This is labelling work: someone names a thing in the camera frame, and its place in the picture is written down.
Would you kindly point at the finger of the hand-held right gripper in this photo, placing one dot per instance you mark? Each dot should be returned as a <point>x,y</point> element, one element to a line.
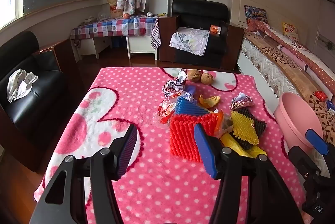
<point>316,140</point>
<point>303,161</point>

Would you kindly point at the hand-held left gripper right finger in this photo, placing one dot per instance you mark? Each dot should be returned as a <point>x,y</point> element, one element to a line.
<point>206,153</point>

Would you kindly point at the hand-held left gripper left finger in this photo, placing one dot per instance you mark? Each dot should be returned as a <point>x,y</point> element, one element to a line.
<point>128,150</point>

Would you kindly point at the red spiky foam block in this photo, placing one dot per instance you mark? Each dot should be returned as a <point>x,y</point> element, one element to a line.
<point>188,135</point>

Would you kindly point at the pink plastic basin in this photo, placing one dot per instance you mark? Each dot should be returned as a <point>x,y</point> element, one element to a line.
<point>293,114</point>

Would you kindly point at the red white snack wrapper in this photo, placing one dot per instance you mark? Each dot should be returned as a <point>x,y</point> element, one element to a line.
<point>167,107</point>

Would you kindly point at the black spiky foam pad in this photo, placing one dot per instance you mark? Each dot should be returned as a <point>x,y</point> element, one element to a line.
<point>257,123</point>

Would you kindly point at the yellow packet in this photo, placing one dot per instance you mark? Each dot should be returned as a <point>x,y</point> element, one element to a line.
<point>240,148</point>

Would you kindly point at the blue white box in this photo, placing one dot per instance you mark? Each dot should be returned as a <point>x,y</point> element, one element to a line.
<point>330,105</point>

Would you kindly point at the yellow spiky foam pad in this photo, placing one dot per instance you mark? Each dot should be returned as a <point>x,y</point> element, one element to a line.
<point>243,127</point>

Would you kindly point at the red snack packet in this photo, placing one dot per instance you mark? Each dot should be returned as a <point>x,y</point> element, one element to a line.
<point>320,96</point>

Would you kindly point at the blue spiky foam pad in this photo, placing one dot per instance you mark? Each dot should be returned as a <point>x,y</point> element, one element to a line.
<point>187,107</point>

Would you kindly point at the crumpled silver foil wrapper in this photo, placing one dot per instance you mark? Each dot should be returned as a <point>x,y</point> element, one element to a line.
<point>240,101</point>

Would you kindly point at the purple wrapper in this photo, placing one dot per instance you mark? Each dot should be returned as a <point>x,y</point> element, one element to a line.
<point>190,90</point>

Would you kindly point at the walnut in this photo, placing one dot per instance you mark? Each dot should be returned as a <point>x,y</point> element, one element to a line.
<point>194,75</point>
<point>207,78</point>

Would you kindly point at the crumpled printed paper wrapper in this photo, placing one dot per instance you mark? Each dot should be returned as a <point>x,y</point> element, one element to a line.
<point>174,85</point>

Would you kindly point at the bed with patterned bedding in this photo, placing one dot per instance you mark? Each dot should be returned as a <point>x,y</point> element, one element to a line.
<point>288,64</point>

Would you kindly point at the red white dotted quilt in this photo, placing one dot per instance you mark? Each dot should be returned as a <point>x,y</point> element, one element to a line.
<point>306,55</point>

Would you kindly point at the pink rolled mat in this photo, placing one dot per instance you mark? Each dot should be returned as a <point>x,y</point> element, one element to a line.
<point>295,52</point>

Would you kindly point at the white quilted mattress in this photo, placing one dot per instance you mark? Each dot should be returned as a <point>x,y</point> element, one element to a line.
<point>257,59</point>

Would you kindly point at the black leather armchair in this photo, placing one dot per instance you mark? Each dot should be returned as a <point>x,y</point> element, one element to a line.
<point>199,11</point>
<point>39,98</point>

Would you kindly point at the white desk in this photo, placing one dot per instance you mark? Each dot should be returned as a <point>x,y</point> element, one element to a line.
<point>141,46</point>

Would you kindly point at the white wardrobe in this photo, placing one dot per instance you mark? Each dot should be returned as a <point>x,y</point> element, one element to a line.
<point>325,30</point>

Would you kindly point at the yellow floral cushion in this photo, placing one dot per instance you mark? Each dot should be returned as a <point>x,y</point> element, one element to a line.
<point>290,29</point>

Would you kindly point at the white floral cloth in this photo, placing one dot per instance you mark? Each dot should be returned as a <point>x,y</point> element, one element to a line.
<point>189,39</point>

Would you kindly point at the orange box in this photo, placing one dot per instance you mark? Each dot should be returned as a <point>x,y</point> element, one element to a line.
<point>216,29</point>

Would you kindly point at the checkered cloth table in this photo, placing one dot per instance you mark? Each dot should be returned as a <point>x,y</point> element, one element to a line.
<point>117,26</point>

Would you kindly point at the white crumpled cloth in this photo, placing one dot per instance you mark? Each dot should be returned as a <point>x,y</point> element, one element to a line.
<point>19,84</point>

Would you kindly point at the cartoon print pillow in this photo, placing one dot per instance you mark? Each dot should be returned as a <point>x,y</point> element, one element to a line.
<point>255,13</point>

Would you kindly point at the yellow paper bag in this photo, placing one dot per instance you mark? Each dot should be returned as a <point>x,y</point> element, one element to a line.
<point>113,5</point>

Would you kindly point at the white bed frame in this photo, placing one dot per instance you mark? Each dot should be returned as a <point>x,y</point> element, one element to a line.
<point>251,1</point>

